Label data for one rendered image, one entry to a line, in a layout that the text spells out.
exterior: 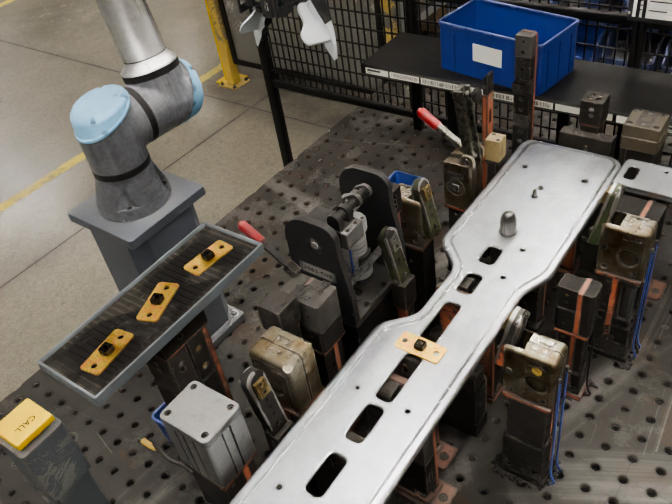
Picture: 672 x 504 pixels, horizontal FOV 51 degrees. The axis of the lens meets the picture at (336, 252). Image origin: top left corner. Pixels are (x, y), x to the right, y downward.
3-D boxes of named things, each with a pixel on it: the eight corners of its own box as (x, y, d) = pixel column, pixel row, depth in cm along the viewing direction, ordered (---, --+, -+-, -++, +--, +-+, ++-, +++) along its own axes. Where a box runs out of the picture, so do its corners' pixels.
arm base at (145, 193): (84, 209, 144) (66, 169, 138) (138, 171, 152) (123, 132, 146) (131, 230, 136) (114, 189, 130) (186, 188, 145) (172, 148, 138)
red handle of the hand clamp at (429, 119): (473, 160, 144) (415, 111, 145) (468, 166, 146) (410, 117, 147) (482, 149, 147) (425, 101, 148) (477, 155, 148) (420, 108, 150)
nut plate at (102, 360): (98, 376, 100) (95, 371, 99) (79, 369, 102) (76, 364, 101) (135, 335, 105) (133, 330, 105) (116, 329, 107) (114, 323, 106)
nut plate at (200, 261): (197, 277, 114) (195, 271, 113) (182, 268, 116) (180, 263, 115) (234, 248, 118) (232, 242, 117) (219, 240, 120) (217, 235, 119)
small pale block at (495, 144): (497, 269, 172) (499, 142, 148) (484, 264, 173) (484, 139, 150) (503, 260, 174) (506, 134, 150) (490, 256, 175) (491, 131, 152)
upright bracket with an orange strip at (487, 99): (486, 258, 175) (487, 77, 143) (481, 256, 176) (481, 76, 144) (491, 251, 177) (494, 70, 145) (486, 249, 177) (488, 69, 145)
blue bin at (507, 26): (539, 97, 167) (542, 46, 158) (438, 67, 185) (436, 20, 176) (576, 69, 174) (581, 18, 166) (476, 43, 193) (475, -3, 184)
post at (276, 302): (315, 452, 139) (277, 314, 113) (296, 442, 142) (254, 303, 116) (330, 434, 142) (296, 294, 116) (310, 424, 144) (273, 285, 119)
